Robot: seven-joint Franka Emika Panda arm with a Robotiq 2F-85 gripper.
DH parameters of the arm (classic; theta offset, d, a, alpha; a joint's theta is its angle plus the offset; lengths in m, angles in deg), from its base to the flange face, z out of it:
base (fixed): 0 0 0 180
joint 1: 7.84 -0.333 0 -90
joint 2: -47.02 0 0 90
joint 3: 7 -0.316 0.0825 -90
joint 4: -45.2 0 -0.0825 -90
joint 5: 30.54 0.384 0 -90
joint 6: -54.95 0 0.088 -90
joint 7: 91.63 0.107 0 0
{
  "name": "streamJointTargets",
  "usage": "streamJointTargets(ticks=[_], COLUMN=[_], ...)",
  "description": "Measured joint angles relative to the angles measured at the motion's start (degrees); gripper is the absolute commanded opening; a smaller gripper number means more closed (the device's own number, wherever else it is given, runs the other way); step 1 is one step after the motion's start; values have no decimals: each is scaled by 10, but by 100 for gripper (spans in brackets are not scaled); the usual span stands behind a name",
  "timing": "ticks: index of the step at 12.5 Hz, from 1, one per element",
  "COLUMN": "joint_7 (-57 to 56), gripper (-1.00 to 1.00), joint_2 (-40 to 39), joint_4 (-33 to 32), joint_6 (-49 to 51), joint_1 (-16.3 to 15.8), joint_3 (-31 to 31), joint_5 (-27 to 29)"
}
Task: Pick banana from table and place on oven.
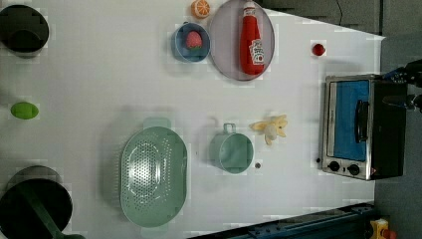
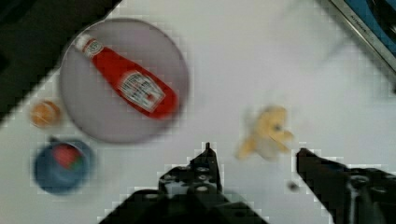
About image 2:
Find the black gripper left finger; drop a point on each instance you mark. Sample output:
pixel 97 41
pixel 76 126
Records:
pixel 190 194

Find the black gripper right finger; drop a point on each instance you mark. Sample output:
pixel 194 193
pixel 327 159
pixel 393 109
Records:
pixel 350 195

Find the peeled toy banana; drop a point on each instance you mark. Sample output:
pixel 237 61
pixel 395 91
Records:
pixel 266 135

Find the red ketchup bottle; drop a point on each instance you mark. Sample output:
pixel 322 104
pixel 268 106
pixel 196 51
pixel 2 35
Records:
pixel 137 86

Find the pink strawberry toy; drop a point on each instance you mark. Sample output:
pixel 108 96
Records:
pixel 67 156

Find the blue bowl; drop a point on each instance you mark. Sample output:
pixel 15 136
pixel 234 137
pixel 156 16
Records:
pixel 52 177

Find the grey round plate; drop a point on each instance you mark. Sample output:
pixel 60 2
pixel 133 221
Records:
pixel 94 106

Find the orange half toy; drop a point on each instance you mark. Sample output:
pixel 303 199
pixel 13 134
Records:
pixel 45 114

